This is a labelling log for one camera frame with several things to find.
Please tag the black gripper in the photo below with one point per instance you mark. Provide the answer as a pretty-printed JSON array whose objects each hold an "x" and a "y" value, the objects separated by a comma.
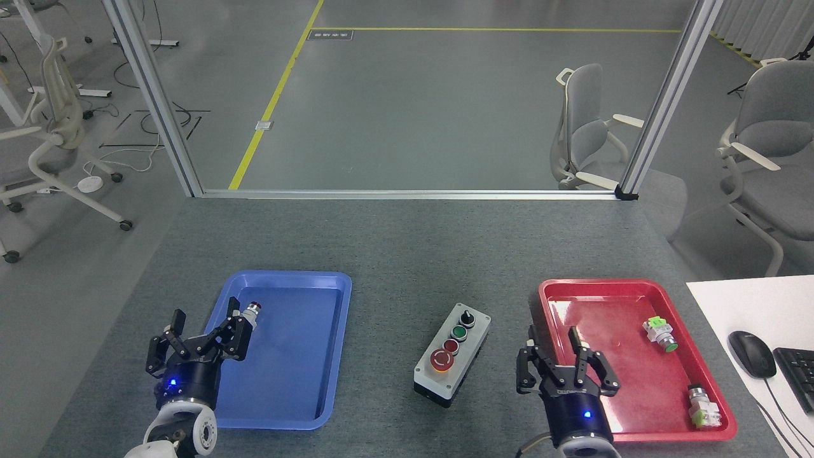
[
  {"x": 189, "y": 380},
  {"x": 577, "y": 413}
]

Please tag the grey control box with buttons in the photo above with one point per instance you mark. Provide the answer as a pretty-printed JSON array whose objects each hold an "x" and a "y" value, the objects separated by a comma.
[{"x": 467, "y": 356}]

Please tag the red push button orange base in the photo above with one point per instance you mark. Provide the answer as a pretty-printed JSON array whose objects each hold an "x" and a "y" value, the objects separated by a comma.
[{"x": 254, "y": 310}]

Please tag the silver push button green base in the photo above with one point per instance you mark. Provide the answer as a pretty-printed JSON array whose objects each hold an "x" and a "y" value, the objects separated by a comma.
[{"x": 703, "y": 407}]

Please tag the red plastic tray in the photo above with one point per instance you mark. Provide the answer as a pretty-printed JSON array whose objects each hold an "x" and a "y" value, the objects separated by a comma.
[{"x": 636, "y": 318}]

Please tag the blue plastic tray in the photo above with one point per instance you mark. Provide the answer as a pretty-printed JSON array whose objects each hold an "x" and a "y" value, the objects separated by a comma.
[{"x": 292, "y": 356}]

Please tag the black computer mouse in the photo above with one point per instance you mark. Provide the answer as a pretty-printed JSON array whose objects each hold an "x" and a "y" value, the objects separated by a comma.
[{"x": 751, "y": 353}]

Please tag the white round floor disc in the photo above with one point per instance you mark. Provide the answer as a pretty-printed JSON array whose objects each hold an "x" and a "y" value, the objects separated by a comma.
[{"x": 90, "y": 184}]

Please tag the white desk top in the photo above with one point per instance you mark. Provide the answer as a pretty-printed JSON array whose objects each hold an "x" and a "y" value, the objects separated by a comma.
[{"x": 750, "y": 305}]

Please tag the silver floor outlet plate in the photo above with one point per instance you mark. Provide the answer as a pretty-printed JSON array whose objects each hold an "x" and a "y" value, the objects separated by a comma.
[{"x": 264, "y": 125}]

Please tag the black keyboard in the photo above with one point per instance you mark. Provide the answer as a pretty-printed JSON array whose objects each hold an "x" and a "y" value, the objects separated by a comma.
[{"x": 798, "y": 375}]

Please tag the grey office chair white armrests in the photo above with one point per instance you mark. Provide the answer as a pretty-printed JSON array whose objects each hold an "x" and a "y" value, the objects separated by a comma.
[
  {"x": 588, "y": 133},
  {"x": 776, "y": 114}
]

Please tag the white desk foot bar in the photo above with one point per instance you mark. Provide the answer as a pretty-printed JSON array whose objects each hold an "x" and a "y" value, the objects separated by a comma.
[
  {"x": 95, "y": 93},
  {"x": 162, "y": 43}
]

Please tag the white mesh office chair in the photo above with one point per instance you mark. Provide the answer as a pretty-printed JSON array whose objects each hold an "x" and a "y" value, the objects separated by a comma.
[{"x": 60, "y": 95}]

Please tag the dark floor label sign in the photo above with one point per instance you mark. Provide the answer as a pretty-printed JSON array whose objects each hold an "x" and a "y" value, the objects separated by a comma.
[{"x": 330, "y": 34}]

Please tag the green push button switch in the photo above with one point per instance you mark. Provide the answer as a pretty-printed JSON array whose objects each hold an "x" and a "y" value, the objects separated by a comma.
[{"x": 660, "y": 334}]

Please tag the silver aluminium frame rail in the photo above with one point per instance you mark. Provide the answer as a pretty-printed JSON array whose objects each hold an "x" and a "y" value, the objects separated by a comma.
[{"x": 407, "y": 194}]

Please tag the silver aluminium frame post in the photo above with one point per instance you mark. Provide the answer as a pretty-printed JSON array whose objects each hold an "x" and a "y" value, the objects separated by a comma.
[
  {"x": 671, "y": 95},
  {"x": 152, "y": 95}
]

